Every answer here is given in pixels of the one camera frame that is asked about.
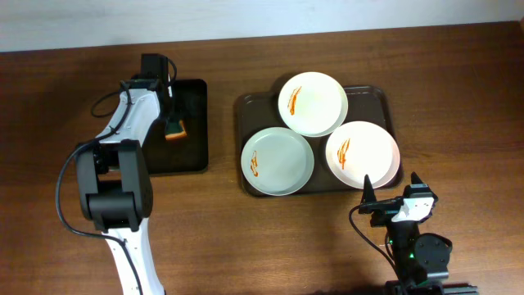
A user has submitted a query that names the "green orange sponge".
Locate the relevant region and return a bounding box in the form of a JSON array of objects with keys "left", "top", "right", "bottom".
[{"left": 165, "top": 120, "right": 187, "bottom": 141}]

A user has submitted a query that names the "white plate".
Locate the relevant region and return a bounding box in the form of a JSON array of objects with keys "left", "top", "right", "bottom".
[
  {"left": 325, "top": 121, "right": 400, "bottom": 189},
  {"left": 240, "top": 127, "right": 314, "bottom": 196},
  {"left": 278, "top": 72, "right": 349, "bottom": 137}
]

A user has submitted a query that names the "white plate back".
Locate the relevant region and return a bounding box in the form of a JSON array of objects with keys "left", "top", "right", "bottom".
[{"left": 278, "top": 72, "right": 349, "bottom": 137}]

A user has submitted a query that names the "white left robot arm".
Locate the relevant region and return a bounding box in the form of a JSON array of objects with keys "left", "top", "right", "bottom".
[{"left": 74, "top": 53, "right": 174, "bottom": 294}]

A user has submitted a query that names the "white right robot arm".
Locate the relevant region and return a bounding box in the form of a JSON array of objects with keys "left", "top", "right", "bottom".
[{"left": 358, "top": 173, "right": 453, "bottom": 294}]

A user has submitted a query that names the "small black tray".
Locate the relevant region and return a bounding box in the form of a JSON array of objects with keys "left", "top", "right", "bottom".
[{"left": 142, "top": 79, "right": 209, "bottom": 176}]

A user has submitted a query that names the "large brown tray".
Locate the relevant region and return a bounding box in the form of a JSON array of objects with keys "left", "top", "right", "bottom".
[{"left": 236, "top": 85, "right": 395, "bottom": 195}]

